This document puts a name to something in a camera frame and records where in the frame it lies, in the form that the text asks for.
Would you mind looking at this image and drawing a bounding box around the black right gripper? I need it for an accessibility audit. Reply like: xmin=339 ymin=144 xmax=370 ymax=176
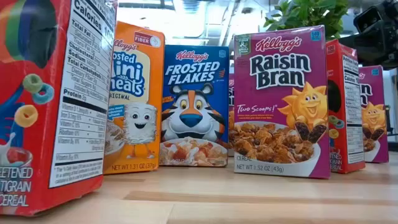
xmin=338 ymin=24 xmax=398 ymax=68

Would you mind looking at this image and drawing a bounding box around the pink Raisin Bran cereal box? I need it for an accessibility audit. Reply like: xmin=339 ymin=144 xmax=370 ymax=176
xmin=358 ymin=65 xmax=389 ymax=164
xmin=229 ymin=25 xmax=331 ymax=180
xmin=228 ymin=73 xmax=236 ymax=158

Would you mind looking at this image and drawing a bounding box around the red Froot Loops cereal box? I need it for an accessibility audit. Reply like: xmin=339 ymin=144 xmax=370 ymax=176
xmin=325 ymin=39 xmax=366 ymax=174
xmin=0 ymin=0 xmax=118 ymax=217

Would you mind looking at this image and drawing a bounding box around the blue Frosted Flakes cereal box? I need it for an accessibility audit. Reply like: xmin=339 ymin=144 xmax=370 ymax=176
xmin=159 ymin=45 xmax=230 ymax=167

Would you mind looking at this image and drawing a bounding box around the orange Mini Wheats cereal box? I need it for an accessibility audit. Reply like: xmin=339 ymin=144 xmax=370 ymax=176
xmin=103 ymin=21 xmax=165 ymax=175

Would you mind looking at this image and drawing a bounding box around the green leafy plant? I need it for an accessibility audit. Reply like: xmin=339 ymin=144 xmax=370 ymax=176
xmin=263 ymin=0 xmax=351 ymax=41

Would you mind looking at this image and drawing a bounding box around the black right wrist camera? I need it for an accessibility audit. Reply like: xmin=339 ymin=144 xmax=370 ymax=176
xmin=353 ymin=5 xmax=386 ymax=34

